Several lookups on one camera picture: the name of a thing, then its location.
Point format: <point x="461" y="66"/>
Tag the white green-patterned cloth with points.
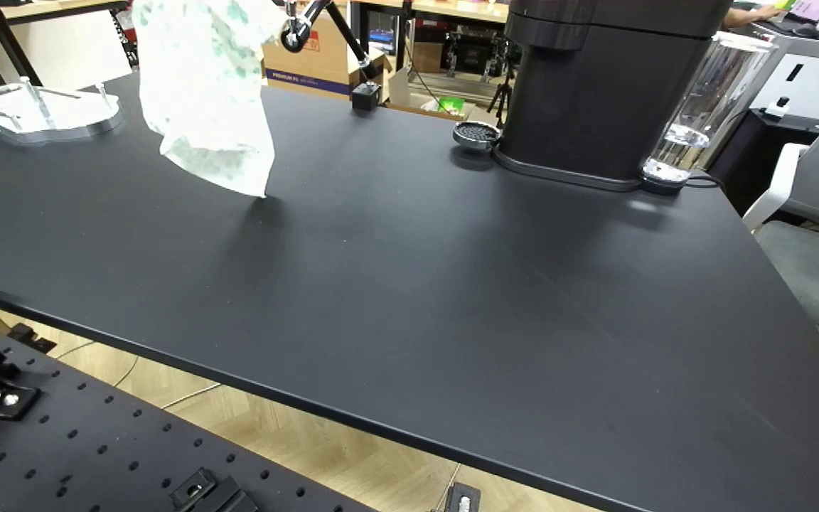
<point x="207" y="104"/>

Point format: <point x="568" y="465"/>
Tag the small round black object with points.
<point x="477" y="134"/>

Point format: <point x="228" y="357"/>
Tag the open cardboard box green item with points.
<point x="450" y="104"/>

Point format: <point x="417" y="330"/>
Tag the large cardboard box purple stripe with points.
<point x="319" y="51"/>

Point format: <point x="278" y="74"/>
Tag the wooden work table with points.
<point x="447" y="10"/>

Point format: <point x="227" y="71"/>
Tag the black tall appliance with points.
<point x="599" y="86"/>

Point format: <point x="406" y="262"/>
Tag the black mounting block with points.
<point x="212" y="494"/>

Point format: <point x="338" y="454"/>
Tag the transparent water container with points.
<point x="704" y="104"/>

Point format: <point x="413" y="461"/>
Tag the black perforated breadboard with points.
<point x="79" y="444"/>

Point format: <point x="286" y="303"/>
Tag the grey office chair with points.
<point x="817" y="236"/>

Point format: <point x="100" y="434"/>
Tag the white cabinet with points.
<point x="808" y="86"/>

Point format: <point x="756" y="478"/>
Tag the wooden table black legs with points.
<point x="12" y="13"/>

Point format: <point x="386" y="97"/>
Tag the black camera tripod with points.
<point x="501" y="80"/>

